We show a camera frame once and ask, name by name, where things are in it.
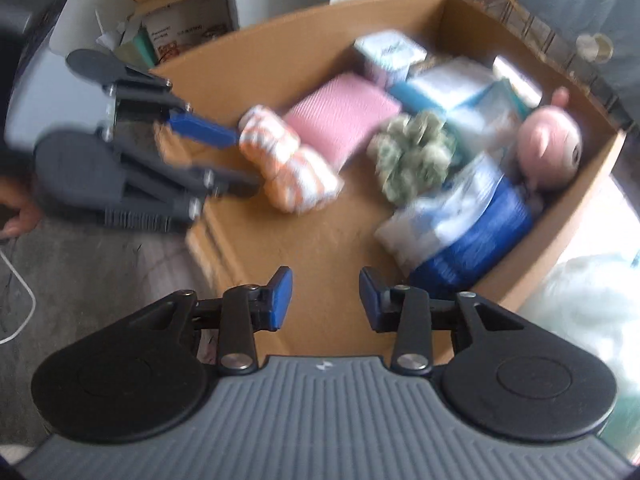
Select printed cardboard carton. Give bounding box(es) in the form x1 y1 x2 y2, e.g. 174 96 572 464
141 0 236 59

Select person's left hand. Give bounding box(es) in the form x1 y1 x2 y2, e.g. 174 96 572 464
0 177 45 241

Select green white fluffy scrunchie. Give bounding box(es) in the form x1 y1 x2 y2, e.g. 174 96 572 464
367 110 459 206

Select blue patterned blanket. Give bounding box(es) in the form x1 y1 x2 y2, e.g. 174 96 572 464
520 0 640 127

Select light blue tissue packet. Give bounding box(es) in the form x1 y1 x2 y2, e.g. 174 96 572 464
445 80 532 162

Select crumpled white paper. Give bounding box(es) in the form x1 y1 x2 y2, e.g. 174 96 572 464
95 14 147 61

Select clear plastic bag green contents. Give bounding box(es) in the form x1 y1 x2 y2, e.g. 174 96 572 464
519 252 640 442

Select large brown cardboard box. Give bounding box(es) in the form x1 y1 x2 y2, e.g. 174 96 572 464
147 0 628 357

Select blue white wipes pack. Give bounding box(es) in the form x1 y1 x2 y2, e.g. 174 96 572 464
375 155 535 299

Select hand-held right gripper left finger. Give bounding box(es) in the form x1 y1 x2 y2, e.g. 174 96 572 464
132 266 294 376

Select pink pig plush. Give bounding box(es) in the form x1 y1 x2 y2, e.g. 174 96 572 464
515 86 584 191

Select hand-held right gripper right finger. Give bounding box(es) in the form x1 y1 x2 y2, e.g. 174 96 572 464
359 266 527 375

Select pink mesh sponge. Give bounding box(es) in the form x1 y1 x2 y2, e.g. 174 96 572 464
282 72 404 171

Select teal white tissue pack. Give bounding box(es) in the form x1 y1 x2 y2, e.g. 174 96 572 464
352 30 429 86

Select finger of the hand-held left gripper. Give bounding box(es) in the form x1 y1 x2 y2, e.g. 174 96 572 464
106 79 242 151
119 151 263 227

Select teal towel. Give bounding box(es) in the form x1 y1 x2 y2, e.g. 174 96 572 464
389 82 431 114

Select white cable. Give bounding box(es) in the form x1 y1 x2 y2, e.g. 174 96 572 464
0 249 37 346

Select white packet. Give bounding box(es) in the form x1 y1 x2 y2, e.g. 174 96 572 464
492 55 544 109

